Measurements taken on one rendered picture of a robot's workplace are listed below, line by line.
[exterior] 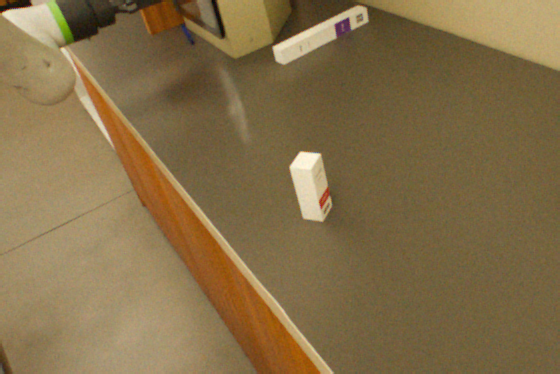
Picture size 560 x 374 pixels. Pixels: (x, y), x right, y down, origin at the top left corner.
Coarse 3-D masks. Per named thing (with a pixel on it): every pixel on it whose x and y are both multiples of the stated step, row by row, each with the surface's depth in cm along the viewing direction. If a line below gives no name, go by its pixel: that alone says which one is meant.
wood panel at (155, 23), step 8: (168, 0) 158; (152, 8) 156; (160, 8) 157; (168, 8) 159; (144, 16) 156; (152, 16) 157; (160, 16) 158; (168, 16) 160; (176, 16) 161; (152, 24) 158; (160, 24) 159; (168, 24) 161; (176, 24) 162; (152, 32) 159
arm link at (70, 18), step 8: (56, 0) 113; (64, 0) 113; (72, 0) 113; (80, 0) 113; (64, 8) 112; (72, 8) 112; (80, 8) 113; (88, 8) 113; (64, 16) 112; (72, 16) 112; (80, 16) 113; (88, 16) 114; (72, 24) 113; (80, 24) 113; (88, 24) 114; (96, 24) 115; (72, 32) 113; (80, 32) 114; (88, 32) 116; (96, 32) 117; (80, 40) 117; (88, 40) 120
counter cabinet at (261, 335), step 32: (96, 96) 192; (128, 160) 202; (160, 192) 158; (160, 224) 213; (192, 224) 130; (192, 256) 166; (224, 256) 111; (224, 288) 135; (224, 320) 174; (256, 320) 114; (256, 352) 140; (288, 352) 99
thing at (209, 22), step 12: (180, 0) 148; (192, 0) 139; (204, 0) 131; (180, 12) 153; (192, 12) 143; (204, 12) 135; (216, 12) 129; (204, 24) 139; (216, 24) 131; (216, 36) 136
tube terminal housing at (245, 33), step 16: (224, 0) 128; (240, 0) 130; (256, 0) 132; (272, 0) 140; (288, 0) 153; (224, 16) 130; (240, 16) 132; (256, 16) 134; (272, 16) 140; (288, 16) 153; (208, 32) 144; (240, 32) 134; (256, 32) 136; (272, 32) 139; (224, 48) 139; (240, 48) 135; (256, 48) 138
